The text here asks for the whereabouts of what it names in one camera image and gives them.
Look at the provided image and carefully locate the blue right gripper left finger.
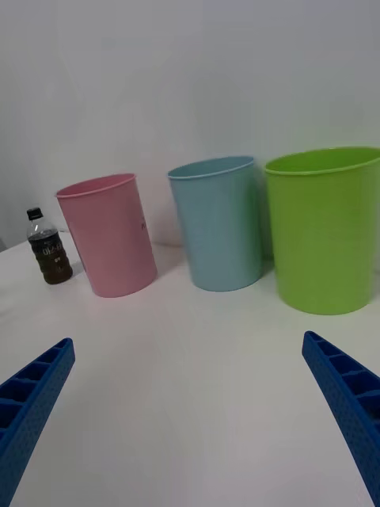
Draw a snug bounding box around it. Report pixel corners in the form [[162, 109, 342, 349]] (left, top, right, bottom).
[[0, 337, 76, 507]]

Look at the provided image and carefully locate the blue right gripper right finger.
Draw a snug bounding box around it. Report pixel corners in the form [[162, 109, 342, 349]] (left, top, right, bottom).
[[302, 330, 380, 507]]

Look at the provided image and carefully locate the dark drink bottle black cap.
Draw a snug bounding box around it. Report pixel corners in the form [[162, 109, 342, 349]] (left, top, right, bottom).
[[26, 207, 74, 285]]

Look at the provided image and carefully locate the green plastic bin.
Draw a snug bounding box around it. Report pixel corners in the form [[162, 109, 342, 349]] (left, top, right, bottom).
[[263, 146, 380, 317]]

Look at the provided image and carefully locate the pink plastic bin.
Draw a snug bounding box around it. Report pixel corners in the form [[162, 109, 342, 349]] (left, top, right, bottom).
[[54, 172, 158, 299]]

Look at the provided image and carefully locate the pale blue plastic bin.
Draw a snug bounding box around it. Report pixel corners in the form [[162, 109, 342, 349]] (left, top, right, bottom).
[[166, 155, 265, 293]]

